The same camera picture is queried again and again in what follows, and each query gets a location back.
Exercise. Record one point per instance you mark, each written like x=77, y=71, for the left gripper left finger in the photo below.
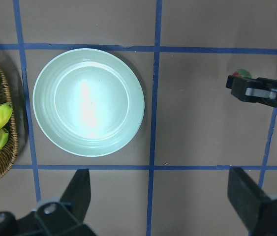
x=65, y=217

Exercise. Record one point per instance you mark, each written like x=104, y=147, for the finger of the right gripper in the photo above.
x=260, y=90

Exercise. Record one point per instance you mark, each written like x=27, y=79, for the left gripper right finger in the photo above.
x=255, y=208

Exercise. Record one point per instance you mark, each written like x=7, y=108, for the light green plate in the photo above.
x=88, y=102

